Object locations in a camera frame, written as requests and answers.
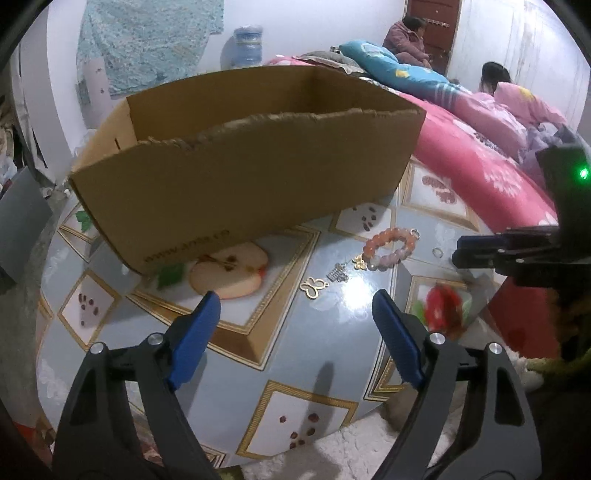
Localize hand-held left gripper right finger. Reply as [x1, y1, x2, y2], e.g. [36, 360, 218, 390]
[372, 289, 542, 480]

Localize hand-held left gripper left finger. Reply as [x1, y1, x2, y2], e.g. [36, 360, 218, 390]
[52, 291, 221, 480]

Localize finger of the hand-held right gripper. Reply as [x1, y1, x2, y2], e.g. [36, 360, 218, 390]
[456, 226, 560, 253]
[452, 251, 562, 285]

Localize orange pink bead bracelet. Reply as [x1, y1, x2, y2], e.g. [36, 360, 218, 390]
[362, 226, 422, 271]

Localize large gold butterfly charm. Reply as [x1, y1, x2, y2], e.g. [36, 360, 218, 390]
[299, 275, 331, 298]

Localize brown cardboard box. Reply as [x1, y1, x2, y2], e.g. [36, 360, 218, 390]
[68, 65, 426, 276]

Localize pink floral quilt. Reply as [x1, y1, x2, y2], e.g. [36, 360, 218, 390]
[263, 53, 564, 361]

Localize fruit patterned tablecloth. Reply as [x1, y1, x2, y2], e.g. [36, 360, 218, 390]
[34, 157, 559, 467]

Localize white fluffy rug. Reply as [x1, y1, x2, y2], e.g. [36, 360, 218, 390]
[240, 411, 407, 480]

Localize blue pillow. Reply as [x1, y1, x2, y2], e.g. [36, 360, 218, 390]
[338, 39, 451, 95]

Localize grey pillow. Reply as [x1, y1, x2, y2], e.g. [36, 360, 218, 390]
[295, 51, 370, 77]

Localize blue water bottle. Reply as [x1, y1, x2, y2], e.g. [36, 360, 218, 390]
[232, 25, 265, 69]

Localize blue patterned wall cloth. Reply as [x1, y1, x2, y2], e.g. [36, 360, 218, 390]
[75, 0, 225, 99]

